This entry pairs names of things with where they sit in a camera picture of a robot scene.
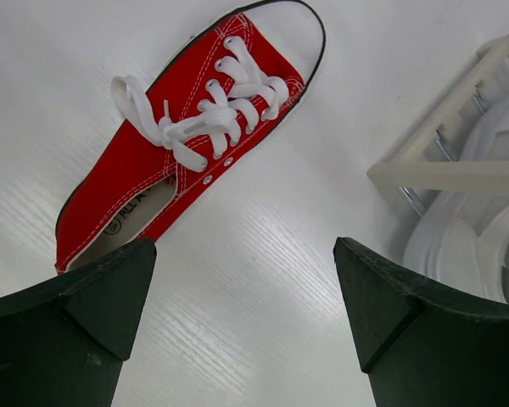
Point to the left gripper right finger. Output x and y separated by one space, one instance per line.
420 342

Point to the cream metal shoe shelf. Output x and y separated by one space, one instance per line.
428 159

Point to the white sneaker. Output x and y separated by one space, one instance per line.
463 239

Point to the red canvas sneaker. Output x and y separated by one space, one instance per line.
220 96

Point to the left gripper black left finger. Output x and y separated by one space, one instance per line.
63 341

